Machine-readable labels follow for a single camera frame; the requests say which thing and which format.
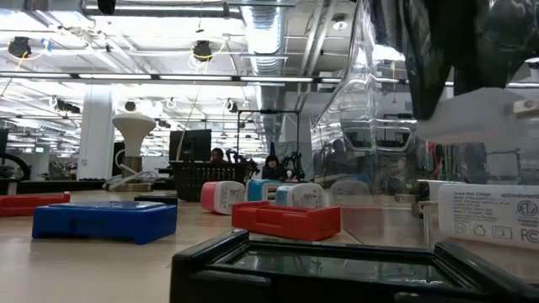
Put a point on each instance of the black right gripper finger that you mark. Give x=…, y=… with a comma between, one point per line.
x=427, y=63
x=497, y=46

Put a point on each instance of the white wall charger with print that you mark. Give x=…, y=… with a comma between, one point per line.
x=484, y=214

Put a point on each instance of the blue white charger cube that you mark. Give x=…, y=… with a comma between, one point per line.
x=303, y=195

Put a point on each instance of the small blue charger cube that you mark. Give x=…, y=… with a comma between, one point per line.
x=257, y=190

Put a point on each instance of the red digital display case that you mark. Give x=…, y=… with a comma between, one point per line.
x=33, y=204
x=286, y=223

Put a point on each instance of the pink white charger cube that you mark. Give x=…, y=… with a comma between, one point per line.
x=210, y=197

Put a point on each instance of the black digital display case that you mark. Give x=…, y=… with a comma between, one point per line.
x=202, y=273

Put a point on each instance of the blue plastic case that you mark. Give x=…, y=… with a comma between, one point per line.
x=105, y=223

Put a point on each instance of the black background robot arm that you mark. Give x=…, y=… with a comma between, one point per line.
x=293, y=164

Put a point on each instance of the clear plastic bin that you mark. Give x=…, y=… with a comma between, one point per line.
x=358, y=105

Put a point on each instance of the person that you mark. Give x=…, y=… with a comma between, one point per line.
x=273, y=168
x=217, y=155

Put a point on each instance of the LED light bar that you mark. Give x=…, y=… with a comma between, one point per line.
x=189, y=77

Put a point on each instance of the black computer monitor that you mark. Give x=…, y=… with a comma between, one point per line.
x=193, y=145

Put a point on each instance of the white bulb lamp metal base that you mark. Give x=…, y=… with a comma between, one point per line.
x=134, y=126

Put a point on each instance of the black metal stand frame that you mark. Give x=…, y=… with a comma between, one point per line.
x=269, y=112

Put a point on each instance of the black ceiling-mounted camera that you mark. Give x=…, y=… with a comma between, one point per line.
x=202, y=49
x=19, y=46

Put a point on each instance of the black aluminium table frame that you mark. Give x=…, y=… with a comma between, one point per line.
x=63, y=186

